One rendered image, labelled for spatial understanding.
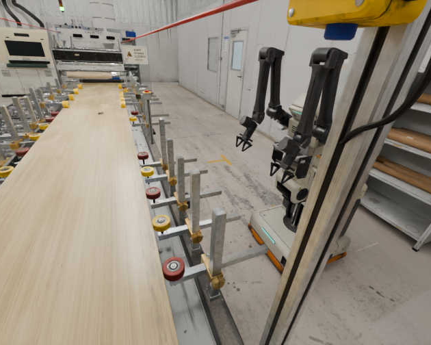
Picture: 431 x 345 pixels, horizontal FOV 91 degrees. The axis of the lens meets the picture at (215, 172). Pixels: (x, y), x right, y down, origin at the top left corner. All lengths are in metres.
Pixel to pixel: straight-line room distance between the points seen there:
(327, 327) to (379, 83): 1.79
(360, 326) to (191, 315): 1.31
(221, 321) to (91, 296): 0.47
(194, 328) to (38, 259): 0.64
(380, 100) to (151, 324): 0.73
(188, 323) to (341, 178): 0.91
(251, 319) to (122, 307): 1.14
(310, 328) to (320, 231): 1.59
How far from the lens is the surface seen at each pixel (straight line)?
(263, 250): 1.00
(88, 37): 5.55
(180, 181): 1.15
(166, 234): 1.06
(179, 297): 1.11
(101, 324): 0.80
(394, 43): 0.25
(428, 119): 3.10
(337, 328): 1.96
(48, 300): 0.91
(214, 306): 1.00
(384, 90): 0.25
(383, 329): 2.13
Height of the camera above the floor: 1.58
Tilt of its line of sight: 30 degrees down
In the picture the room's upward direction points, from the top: 3 degrees clockwise
